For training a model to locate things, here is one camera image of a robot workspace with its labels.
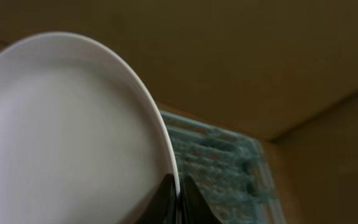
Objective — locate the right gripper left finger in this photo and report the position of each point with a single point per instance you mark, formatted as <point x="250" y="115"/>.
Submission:
<point x="162" y="206"/>

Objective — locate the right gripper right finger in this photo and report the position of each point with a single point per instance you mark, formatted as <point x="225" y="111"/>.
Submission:
<point x="194" y="207"/>

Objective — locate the large pink plate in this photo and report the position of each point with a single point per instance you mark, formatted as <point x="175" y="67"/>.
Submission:
<point x="81" y="138"/>

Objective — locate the grey plastic dish rack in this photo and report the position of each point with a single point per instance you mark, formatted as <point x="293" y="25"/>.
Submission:
<point x="229" y="169"/>

